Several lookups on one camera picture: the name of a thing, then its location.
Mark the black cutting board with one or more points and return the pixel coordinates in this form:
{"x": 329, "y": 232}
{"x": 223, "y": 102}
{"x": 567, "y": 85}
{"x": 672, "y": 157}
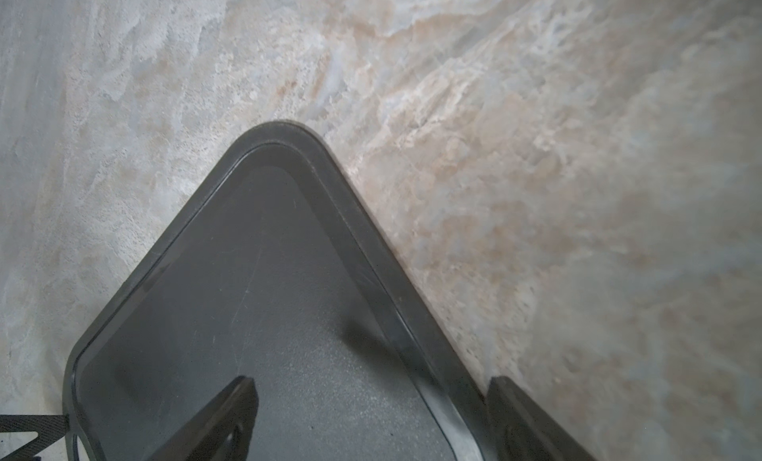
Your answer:
{"x": 275, "y": 272}

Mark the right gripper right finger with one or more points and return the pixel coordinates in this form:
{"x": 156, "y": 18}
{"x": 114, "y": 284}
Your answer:
{"x": 523, "y": 430}

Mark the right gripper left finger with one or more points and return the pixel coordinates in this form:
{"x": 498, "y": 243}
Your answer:
{"x": 221, "y": 430}

